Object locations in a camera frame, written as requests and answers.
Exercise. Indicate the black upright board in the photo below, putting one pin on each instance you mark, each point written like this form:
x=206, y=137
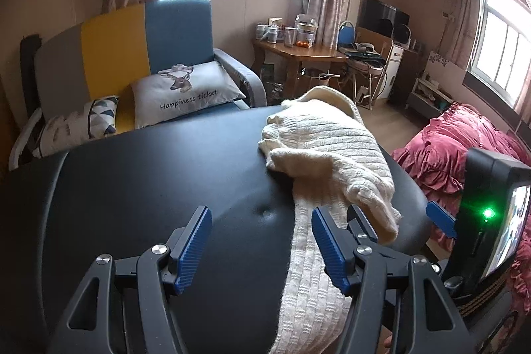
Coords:
x=30, y=63

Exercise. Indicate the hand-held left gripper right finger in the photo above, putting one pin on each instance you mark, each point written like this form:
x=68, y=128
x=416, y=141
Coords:
x=332, y=254

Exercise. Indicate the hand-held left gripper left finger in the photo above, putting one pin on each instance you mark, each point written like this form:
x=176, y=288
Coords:
x=193, y=250

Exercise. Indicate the wooden desk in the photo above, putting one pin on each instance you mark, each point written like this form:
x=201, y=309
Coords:
x=315, y=52

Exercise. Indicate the black television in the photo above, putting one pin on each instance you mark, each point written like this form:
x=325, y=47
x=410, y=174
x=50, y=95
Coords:
x=375, y=14

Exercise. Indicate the cluttered white folding table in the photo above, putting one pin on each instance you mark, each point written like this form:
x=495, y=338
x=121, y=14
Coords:
x=363, y=55

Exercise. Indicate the triangle pattern pillow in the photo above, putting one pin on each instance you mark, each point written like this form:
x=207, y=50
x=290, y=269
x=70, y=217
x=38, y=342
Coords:
x=74, y=126

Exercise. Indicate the low white shelf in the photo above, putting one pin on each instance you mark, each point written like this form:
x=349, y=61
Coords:
x=427, y=97

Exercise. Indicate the white floral board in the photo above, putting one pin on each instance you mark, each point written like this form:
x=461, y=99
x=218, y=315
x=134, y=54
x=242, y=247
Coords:
x=444, y=65

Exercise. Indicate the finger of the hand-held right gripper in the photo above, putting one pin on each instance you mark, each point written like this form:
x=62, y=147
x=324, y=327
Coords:
x=365, y=225
x=442, y=219

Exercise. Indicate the blue chair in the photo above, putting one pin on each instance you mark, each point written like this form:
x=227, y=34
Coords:
x=346, y=32

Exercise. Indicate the red ruffled quilt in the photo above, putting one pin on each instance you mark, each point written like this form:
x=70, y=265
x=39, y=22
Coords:
x=439, y=146

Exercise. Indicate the white knit sweater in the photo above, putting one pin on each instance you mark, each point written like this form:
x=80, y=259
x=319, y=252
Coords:
x=327, y=138

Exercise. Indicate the small black fan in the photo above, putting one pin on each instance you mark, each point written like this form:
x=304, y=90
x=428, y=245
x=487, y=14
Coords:
x=401, y=34

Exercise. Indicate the small orange fruits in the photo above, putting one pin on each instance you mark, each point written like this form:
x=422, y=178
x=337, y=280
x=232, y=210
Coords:
x=303, y=44

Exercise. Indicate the brown cardboard sheet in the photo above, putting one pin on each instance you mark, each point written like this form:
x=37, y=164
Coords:
x=369, y=35

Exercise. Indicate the round wooden stool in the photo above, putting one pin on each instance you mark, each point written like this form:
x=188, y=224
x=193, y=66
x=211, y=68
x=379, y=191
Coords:
x=311, y=73

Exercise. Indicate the cluster of jars and bottles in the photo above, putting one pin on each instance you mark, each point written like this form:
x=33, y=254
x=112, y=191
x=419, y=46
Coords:
x=271, y=34

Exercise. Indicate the grey yellow blue sofa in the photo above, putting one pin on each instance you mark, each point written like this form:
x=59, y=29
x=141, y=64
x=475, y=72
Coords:
x=178, y=30

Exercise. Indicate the deer print pillow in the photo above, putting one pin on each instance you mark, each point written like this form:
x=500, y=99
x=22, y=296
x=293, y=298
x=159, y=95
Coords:
x=186, y=97

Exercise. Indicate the white cabinet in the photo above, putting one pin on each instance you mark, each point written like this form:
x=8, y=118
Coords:
x=396, y=68

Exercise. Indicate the smaller window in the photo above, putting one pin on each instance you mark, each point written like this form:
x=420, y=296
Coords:
x=502, y=39

